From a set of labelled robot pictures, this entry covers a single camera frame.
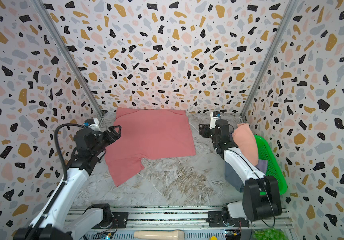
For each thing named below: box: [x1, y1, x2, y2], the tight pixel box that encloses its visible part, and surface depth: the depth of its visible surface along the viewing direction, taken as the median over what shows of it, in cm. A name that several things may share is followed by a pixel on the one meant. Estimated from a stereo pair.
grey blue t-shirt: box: [224, 160, 245, 193], surface depth 73 cm
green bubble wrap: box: [252, 227, 288, 240], surface depth 69 cm
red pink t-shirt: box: [105, 107, 196, 187], surface depth 108 cm
